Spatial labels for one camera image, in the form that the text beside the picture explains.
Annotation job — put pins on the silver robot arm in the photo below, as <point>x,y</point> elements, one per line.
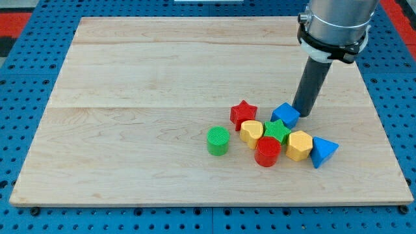
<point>332,30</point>

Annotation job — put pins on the yellow heart block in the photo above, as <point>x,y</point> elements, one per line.
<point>250,132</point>

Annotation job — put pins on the green cylinder block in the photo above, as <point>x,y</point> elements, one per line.
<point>218,140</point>

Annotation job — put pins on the red star block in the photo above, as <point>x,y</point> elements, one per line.
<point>241,113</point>

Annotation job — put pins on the red cylinder block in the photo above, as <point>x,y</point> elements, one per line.
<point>267,151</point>

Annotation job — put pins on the green star block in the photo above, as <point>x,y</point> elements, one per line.
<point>277,130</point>

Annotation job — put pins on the blue cube block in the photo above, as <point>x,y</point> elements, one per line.
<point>287,114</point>

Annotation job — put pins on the wooden board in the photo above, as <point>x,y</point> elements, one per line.
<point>127,120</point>

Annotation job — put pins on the yellow hexagon block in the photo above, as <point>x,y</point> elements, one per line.
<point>299,146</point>

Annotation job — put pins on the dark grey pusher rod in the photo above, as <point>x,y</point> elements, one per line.
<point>309,87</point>

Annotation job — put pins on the blue triangle block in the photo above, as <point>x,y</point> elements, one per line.
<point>322,151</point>

